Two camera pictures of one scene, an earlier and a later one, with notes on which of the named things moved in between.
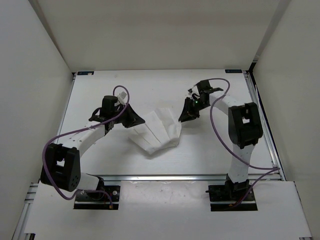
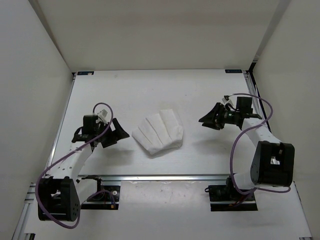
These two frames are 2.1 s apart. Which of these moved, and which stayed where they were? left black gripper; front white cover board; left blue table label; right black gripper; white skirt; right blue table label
Moved: left black gripper; right black gripper
Stayed: right blue table label; left blue table label; front white cover board; white skirt
